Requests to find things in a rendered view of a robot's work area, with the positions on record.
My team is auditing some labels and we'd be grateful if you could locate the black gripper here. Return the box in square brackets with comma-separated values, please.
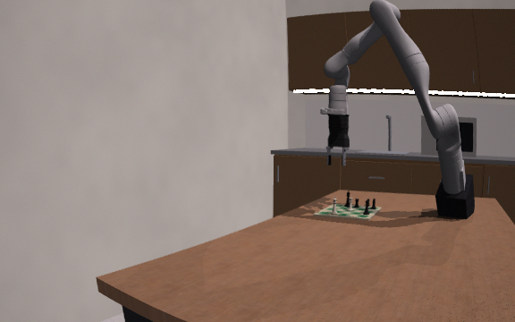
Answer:
[320, 100, 350, 166]

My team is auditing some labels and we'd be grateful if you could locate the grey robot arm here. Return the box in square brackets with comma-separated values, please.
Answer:
[324, 0, 466, 194]

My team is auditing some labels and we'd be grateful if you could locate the green and cream chessboard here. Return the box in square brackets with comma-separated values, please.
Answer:
[313, 204, 382, 220]

